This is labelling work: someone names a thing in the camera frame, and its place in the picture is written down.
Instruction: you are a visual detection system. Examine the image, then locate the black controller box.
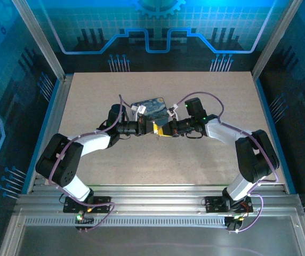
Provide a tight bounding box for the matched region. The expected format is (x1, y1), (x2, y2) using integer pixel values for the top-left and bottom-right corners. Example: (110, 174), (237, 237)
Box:
(74, 212), (95, 231)
(225, 215), (243, 232)

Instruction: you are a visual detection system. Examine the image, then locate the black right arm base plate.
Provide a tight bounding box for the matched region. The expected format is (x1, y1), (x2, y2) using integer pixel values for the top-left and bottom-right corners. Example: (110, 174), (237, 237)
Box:
(204, 196), (253, 214)

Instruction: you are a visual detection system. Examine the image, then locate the starry night printed tin box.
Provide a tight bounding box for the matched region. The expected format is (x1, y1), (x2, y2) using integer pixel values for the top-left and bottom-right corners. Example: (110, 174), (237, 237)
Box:
(130, 97), (170, 128)

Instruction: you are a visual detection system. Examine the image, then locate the grey metal floor panel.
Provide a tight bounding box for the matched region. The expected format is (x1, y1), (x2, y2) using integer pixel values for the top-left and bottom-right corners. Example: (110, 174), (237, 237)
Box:
(0, 213), (305, 256)

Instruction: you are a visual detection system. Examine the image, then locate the black right controller box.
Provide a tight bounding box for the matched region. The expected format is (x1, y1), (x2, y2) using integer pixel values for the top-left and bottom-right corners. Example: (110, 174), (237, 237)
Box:
(225, 215), (243, 232)

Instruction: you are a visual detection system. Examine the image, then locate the slotted grey cable duct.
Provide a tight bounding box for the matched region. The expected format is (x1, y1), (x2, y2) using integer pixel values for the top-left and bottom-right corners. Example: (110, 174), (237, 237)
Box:
(24, 217), (230, 227)

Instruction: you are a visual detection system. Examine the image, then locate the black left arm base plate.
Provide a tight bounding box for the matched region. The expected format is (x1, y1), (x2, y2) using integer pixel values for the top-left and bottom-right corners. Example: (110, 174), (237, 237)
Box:
(63, 196), (112, 214)

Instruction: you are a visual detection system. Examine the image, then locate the black left controller box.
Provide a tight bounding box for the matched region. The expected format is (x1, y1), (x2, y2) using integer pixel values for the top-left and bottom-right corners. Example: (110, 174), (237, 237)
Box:
(74, 212), (95, 231)

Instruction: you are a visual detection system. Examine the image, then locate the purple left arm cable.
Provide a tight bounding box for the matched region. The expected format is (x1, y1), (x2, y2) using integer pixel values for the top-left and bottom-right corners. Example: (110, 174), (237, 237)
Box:
(47, 94), (132, 233)

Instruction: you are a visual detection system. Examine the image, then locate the aluminium frame post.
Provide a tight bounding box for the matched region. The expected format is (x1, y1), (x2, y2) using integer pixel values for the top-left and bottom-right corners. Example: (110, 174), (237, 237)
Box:
(252, 0), (302, 79)
(11, 0), (66, 82)

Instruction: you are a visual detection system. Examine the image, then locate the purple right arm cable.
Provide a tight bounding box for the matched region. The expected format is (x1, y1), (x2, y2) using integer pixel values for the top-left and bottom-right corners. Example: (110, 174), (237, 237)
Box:
(174, 91), (280, 234)

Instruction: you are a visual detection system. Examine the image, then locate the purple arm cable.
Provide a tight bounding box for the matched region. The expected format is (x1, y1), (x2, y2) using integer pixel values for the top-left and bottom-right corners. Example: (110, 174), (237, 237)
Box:
(47, 94), (132, 233)
(174, 91), (280, 234)

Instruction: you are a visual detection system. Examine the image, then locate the aluminium mounting rail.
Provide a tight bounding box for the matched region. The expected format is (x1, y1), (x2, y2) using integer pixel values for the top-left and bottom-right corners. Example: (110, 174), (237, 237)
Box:
(15, 183), (302, 215)

